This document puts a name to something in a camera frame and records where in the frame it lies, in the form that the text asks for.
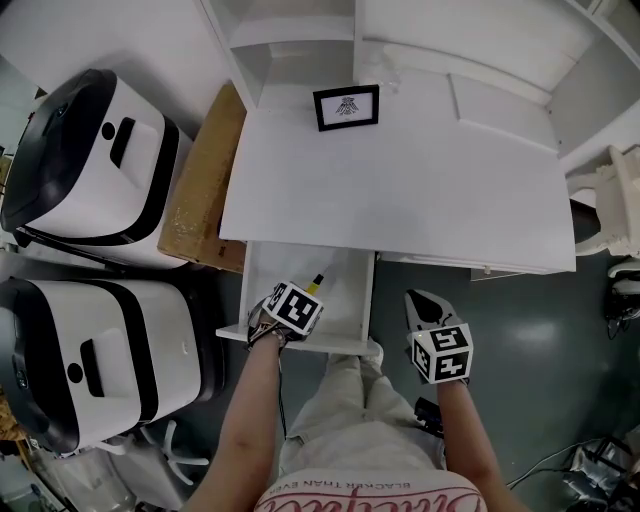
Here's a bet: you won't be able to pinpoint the person's white printed shirt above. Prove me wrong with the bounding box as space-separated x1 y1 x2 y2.
253 467 490 512

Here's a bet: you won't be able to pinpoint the black wheeled stand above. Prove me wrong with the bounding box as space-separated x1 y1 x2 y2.
603 279 640 342

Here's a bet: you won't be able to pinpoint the brown cardboard box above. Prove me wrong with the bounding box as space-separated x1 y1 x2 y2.
157 83 249 274

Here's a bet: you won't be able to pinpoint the person's left forearm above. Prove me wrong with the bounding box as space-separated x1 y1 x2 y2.
183 332 290 512

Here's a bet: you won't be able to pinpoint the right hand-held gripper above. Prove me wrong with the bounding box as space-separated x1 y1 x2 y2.
403 289 475 386

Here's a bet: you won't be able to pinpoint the black waist device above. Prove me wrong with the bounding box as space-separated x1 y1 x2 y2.
413 397 446 442

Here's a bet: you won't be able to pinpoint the white desk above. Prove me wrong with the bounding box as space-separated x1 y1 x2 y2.
218 64 579 282

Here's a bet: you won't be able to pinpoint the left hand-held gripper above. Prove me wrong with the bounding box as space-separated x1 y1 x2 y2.
246 281 325 351

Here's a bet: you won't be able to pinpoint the white ornate vanity table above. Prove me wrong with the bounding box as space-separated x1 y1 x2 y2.
564 144 640 259

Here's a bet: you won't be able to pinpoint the white desk drawer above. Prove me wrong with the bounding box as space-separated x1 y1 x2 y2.
215 240 382 358

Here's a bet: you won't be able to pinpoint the black equipment pile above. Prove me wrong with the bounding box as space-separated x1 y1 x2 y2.
559 434 640 512

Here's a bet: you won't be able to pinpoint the clear glass ornament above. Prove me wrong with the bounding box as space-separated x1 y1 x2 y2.
367 49 404 96

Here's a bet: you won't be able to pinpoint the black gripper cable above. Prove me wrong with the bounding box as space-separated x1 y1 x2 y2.
276 344 291 442

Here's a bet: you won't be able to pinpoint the black picture frame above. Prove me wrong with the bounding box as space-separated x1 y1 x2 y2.
312 84 381 133

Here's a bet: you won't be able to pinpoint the person's light grey trousers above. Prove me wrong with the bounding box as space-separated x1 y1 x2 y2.
277 342 447 477

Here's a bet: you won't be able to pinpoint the grey office chair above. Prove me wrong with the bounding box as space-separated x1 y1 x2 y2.
97 419 211 512

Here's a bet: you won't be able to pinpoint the white and black robot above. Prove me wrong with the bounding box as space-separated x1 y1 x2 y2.
0 68 194 271
0 277 227 454

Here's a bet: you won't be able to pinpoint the person's right forearm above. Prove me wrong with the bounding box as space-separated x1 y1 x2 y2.
437 379 532 512

